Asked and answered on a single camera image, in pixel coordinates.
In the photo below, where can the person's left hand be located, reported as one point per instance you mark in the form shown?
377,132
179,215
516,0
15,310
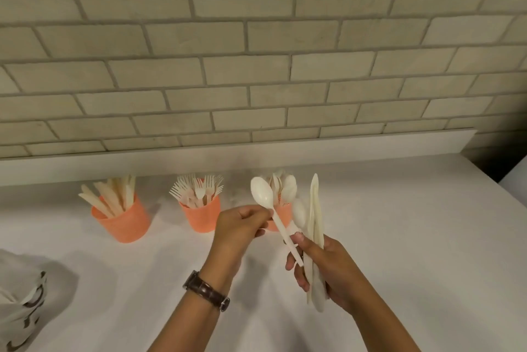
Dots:
230,240

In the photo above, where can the person's right hand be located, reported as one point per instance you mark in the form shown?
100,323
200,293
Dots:
339,273

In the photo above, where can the orange mesh plastic cup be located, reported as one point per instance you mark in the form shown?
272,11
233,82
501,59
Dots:
125,226
201,218
284,214

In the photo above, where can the white plastic cutlery spoon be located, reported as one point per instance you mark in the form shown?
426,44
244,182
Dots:
261,191

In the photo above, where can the bunch of mixed plastic cutlery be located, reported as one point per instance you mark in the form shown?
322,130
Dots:
316,216

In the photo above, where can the spoons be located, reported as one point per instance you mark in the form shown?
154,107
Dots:
288,187

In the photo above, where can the translucent black print plastic bag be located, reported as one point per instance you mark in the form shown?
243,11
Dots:
16,314

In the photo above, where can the white appliance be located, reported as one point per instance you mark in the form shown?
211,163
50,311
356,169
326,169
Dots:
516,177

